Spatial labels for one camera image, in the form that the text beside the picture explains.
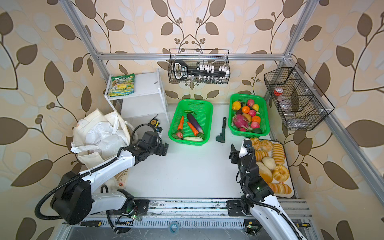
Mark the bread tray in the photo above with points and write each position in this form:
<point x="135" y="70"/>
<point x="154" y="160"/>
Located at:
<point x="273" y="166"/>

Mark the small red radish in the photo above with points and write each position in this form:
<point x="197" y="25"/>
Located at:
<point x="179" y="135"/>

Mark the black wire basket right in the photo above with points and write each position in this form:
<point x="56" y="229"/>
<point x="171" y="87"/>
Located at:
<point x="301" y="102"/>

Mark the cream floral tote bag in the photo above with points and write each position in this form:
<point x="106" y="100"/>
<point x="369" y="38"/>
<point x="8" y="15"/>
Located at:
<point x="93" y="159"/>

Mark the white radish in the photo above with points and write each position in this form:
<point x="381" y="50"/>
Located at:
<point x="193" y="139"/>

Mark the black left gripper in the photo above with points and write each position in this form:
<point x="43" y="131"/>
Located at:
<point x="161" y="150"/>

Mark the black yellow tape measure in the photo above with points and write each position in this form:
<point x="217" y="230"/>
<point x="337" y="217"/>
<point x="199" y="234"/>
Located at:
<point x="154" y="121"/>

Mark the green fruit basket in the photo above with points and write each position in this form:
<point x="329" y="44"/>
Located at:
<point x="257" y="116"/>

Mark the orange carrot lower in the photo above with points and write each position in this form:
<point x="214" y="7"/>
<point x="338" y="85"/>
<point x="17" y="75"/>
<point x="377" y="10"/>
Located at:
<point x="194" y="130"/>

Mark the green chili pepper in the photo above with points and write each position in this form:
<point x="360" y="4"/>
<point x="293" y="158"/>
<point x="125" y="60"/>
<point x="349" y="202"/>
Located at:
<point x="190" y="112"/>

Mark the orange carrot upper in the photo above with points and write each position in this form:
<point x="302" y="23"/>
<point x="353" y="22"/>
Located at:
<point x="181" y="123"/>

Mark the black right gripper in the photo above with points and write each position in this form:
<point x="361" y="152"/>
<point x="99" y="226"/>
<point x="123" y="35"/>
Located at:
<point x="234" y="155"/>

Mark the black wire basket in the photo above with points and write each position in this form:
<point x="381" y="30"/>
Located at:
<point x="301" y="102"/>
<point x="199" y="66"/>

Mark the orange fruit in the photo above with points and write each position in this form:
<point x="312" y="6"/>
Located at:
<point x="245" y="109"/>

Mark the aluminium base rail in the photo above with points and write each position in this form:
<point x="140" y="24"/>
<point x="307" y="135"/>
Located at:
<point x="195" y="213"/>

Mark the green vegetable basket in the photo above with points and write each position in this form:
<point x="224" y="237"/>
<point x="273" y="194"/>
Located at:
<point x="204" y="115"/>

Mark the yellow lemon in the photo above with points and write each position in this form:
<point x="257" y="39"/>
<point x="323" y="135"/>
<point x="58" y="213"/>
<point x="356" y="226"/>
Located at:
<point x="236" y="106"/>

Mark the white shelf rack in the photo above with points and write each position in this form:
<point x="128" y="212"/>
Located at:
<point x="147" y="101"/>

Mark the yellow green apple tea bag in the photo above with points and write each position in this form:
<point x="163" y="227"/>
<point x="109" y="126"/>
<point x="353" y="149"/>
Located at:
<point x="122" y="85"/>

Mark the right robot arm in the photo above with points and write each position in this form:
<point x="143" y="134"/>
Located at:
<point x="258" y="199"/>

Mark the orange carrot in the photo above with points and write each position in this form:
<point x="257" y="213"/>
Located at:
<point x="181" y="123"/>
<point x="194" y="130"/>

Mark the black wire basket back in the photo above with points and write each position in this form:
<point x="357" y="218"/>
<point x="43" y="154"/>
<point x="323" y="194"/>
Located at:
<point x="199" y="66"/>

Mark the pink dragon fruit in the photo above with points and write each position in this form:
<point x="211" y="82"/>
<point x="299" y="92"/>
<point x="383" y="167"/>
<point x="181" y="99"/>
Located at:
<point x="240" y="122"/>

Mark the white plastic bag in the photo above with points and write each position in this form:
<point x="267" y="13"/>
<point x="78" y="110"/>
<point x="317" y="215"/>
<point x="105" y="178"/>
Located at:
<point x="104" y="138"/>

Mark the glazed ring bread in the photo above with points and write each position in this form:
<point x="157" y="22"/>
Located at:
<point x="280" y="173"/>

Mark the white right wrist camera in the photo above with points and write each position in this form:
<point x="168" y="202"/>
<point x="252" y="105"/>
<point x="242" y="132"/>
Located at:
<point x="246" y="148"/>

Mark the purple eggplant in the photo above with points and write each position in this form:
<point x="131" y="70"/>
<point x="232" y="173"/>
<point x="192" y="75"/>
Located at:
<point x="195" y="123"/>

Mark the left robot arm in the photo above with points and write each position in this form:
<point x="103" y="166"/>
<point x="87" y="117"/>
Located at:
<point x="75" y="198"/>

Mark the black yellow screwdriver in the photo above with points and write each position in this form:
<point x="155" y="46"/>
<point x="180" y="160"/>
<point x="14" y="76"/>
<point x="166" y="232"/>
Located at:
<point x="91" y="224"/>

